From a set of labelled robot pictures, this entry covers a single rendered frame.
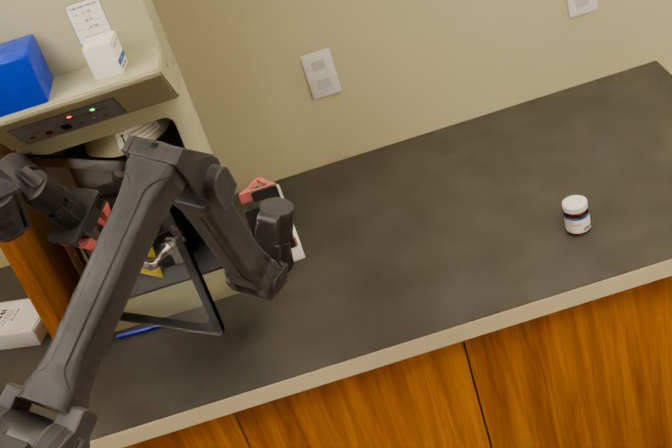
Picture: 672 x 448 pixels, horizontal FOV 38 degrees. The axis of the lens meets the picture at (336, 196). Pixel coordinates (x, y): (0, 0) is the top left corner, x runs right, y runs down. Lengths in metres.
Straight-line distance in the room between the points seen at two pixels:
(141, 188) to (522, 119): 1.35
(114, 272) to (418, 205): 1.11
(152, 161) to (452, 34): 1.27
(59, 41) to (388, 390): 0.88
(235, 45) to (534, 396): 1.00
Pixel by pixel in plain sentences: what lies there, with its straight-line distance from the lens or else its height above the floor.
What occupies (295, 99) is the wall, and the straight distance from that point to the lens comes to 2.32.
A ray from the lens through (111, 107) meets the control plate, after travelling 1.76.
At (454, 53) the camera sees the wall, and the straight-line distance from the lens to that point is 2.35.
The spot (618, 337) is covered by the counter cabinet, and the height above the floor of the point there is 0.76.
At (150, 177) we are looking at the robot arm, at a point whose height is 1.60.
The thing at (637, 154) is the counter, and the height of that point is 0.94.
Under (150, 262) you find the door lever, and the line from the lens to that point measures 1.76.
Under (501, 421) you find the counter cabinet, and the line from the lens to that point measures 2.04.
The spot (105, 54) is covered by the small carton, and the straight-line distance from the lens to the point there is 1.71.
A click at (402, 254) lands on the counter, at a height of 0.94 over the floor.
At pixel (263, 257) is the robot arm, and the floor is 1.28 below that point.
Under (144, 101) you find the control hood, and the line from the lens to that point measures 1.78.
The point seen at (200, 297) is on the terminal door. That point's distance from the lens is 1.83.
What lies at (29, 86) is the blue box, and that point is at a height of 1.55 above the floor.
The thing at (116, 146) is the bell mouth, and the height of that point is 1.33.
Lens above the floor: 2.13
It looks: 32 degrees down
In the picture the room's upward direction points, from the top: 18 degrees counter-clockwise
